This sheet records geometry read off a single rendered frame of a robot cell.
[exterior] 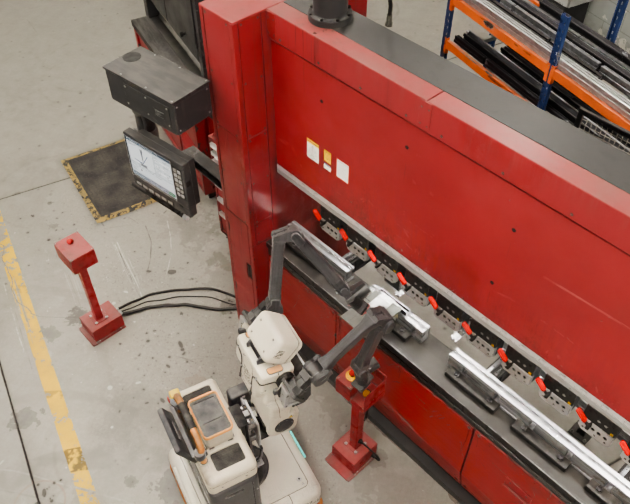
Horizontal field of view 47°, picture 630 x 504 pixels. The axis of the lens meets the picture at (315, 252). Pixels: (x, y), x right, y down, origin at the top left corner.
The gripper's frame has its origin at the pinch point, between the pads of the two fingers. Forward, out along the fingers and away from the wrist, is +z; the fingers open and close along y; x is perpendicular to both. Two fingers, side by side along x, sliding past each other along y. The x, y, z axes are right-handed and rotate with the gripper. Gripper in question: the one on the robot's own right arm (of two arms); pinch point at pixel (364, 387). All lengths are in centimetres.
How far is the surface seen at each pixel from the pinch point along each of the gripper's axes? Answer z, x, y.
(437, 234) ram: -76, -5, 55
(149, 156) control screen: -74, 143, 6
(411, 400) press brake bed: 28.9, -13.7, 17.1
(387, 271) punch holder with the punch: -33, 20, 45
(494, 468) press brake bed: 25, -68, 15
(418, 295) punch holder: -33, -1, 44
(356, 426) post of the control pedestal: 41.7, 3.4, -10.2
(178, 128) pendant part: -98, 120, 18
